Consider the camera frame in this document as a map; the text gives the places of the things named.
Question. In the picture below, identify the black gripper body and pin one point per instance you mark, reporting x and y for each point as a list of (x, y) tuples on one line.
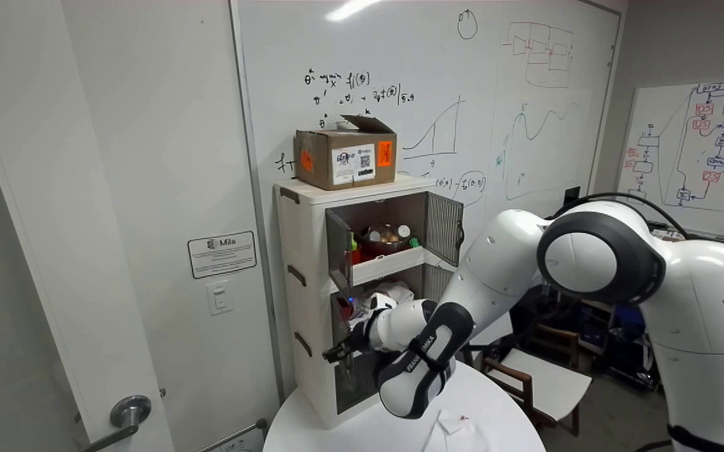
[(365, 337)]

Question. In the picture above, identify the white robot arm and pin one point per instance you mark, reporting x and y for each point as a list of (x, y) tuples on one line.
[(697, 317)]

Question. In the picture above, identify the grey cabinet door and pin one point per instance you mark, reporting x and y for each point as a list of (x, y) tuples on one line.
[(355, 381), (339, 246), (447, 227)]

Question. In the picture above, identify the white item in cabinet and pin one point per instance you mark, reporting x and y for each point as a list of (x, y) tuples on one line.
[(397, 293)]

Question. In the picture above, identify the white plastic cabinet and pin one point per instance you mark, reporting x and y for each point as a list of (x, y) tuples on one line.
[(301, 251)]

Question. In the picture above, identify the white door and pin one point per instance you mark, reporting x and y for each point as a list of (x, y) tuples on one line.
[(52, 251)]

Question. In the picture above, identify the small red bottle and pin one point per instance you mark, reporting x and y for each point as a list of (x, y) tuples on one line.
[(355, 251)]

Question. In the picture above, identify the brown jar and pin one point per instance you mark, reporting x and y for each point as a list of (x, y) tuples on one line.
[(383, 238)]

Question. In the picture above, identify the white folded cloth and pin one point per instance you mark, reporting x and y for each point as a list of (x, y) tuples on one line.
[(454, 433)]

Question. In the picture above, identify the brown cardboard box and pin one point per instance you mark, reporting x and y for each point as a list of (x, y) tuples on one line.
[(340, 159)]

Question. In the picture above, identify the wooden chair with white seat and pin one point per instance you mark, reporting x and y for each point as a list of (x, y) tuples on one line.
[(551, 380)]

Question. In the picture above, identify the small whiteboard with diagram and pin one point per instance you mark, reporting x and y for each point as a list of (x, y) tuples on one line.
[(697, 152)]

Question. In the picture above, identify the white light switch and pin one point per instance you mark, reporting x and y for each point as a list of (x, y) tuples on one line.
[(221, 298)]

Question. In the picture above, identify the white wall sign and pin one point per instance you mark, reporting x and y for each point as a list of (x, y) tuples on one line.
[(223, 255)]

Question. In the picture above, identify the small black wall box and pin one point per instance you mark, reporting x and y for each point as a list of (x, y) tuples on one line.
[(573, 194)]

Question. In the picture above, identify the large wall whiteboard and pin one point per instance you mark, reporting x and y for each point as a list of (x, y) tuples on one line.
[(463, 76)]

